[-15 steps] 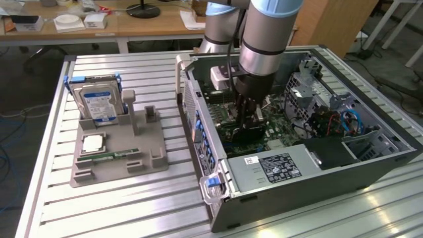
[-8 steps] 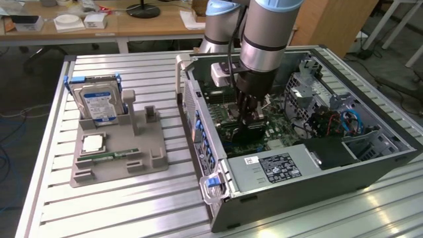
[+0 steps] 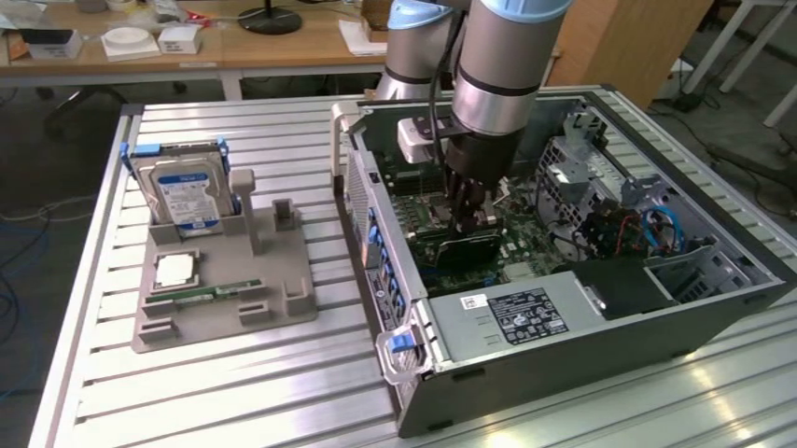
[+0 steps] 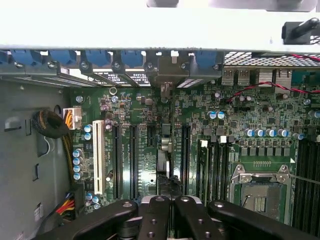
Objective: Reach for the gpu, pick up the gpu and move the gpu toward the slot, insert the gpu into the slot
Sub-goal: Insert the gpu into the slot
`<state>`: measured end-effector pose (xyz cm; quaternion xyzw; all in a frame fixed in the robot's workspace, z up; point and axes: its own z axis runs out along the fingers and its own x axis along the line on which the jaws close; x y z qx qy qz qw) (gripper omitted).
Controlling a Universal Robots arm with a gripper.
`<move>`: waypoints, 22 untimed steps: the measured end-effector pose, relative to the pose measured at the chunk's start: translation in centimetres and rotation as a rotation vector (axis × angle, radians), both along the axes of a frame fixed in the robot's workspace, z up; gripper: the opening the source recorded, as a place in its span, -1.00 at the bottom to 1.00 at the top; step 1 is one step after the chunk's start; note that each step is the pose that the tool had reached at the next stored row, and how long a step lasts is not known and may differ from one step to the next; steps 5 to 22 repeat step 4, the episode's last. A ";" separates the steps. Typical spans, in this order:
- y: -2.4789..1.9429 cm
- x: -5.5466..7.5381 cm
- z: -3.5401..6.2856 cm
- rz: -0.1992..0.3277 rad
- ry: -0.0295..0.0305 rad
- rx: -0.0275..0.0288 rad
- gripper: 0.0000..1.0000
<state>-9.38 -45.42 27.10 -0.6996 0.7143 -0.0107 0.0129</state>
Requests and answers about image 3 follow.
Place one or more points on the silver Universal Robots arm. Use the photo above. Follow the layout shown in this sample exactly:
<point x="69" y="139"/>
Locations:
<point x="498" y="70"/>

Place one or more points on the black round lamp base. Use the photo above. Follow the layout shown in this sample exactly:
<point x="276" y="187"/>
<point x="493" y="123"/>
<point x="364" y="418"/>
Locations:
<point x="267" y="23"/>

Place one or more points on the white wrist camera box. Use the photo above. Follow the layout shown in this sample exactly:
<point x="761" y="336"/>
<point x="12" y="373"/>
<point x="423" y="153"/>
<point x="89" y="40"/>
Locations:
<point x="416" y="140"/>

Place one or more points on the white box with black top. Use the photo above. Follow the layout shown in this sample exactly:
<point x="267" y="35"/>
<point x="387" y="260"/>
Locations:
<point x="55" y="46"/>

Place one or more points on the white table frame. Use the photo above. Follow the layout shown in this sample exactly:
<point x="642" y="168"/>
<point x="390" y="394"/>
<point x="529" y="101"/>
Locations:
<point x="780" y="109"/>

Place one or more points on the orange box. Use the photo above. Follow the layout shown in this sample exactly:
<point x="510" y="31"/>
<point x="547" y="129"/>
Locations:
<point x="12" y="51"/>

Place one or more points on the blue case latch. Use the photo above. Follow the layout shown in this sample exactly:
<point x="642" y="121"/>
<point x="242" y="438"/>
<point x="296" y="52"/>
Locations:
<point x="399" y="343"/>

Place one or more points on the white labelled box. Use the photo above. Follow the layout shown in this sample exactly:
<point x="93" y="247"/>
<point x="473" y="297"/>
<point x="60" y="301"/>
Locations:
<point x="177" y="42"/>

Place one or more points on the hard disk with blue caddy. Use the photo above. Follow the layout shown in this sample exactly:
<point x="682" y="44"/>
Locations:
<point x="180" y="200"/>

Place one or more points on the perforated metal disk bay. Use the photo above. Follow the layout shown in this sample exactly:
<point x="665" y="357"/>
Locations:
<point x="573" y="172"/>

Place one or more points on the green RAM stick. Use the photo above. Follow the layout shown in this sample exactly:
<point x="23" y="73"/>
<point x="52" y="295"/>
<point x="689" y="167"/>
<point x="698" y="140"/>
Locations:
<point x="206" y="293"/>

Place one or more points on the white power connector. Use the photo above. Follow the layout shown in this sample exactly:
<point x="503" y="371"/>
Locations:
<point x="517" y="273"/>

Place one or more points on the metal socket cover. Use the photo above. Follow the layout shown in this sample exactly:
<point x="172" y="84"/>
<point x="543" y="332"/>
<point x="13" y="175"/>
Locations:
<point x="507" y="196"/>

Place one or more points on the black installed RAM stick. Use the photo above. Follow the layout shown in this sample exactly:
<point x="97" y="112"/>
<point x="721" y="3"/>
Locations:
<point x="430" y="234"/>

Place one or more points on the open black PC case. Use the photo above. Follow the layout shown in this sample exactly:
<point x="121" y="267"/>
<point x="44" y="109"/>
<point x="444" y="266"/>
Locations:
<point x="561" y="373"/>

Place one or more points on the grey power supply unit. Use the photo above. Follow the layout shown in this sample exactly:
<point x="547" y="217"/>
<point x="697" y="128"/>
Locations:
<point x="454" y="326"/>

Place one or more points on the white round dish box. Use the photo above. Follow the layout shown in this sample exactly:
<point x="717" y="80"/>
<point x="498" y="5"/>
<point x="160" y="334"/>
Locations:
<point x="129" y="44"/>

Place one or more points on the silver CPU chip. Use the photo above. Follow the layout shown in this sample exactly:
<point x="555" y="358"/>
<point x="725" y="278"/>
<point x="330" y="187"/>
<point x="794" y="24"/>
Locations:
<point x="173" y="271"/>

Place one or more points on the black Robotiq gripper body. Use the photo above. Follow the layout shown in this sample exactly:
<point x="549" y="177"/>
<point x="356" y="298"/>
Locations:
<point x="482" y="156"/>

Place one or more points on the grey plastic parts rack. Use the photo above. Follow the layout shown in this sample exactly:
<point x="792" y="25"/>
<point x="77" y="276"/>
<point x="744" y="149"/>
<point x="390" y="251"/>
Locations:
<point x="248" y="275"/>

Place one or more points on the wooden desk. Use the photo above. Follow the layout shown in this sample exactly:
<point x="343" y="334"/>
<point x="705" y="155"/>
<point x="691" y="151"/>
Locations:
<point x="299" y="51"/>
<point x="93" y="67"/>

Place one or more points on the grey metal disk bay bracket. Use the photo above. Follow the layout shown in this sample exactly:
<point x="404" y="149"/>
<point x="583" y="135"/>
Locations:
<point x="715" y="266"/>

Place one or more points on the black chair base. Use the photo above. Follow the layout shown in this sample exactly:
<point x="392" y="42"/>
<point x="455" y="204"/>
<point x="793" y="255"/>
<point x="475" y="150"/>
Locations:
<point x="753" y="161"/>

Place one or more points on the metal CPU socket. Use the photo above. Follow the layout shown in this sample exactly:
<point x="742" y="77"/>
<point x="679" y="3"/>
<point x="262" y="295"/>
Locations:
<point x="435" y="210"/>

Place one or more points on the black Nvidia graphics card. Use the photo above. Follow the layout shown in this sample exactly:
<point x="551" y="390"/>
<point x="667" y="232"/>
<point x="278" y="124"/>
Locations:
<point x="467" y="256"/>

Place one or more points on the white paper stack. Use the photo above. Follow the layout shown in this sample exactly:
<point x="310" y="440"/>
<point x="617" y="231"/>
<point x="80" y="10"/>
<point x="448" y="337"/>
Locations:
<point x="364" y="46"/>

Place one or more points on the grey cup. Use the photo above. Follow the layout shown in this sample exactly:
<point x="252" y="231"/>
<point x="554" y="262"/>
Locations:
<point x="91" y="5"/>

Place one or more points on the black case switch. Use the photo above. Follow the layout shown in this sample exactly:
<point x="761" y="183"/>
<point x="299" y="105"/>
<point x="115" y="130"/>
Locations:
<point x="374" y="178"/>

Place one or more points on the green motherboard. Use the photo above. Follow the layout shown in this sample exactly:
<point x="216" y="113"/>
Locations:
<point x="529" y="233"/>

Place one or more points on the wooden cabinet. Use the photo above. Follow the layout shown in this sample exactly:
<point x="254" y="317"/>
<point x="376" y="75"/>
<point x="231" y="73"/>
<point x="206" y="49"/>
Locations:
<point x="622" y="46"/>

